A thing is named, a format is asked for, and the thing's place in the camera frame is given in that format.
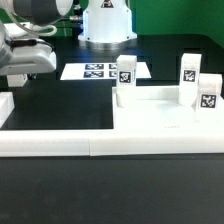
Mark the white sheet with markers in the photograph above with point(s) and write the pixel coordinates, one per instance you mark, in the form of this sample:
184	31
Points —
79	71

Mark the white square tabletop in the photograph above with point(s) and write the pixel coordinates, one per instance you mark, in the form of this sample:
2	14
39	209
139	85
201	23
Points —
158	107

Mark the white left fence block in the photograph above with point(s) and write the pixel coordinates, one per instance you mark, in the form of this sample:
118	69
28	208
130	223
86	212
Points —
6	106

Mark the white front fence bar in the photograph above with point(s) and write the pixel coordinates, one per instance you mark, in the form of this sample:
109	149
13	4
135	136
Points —
111	142

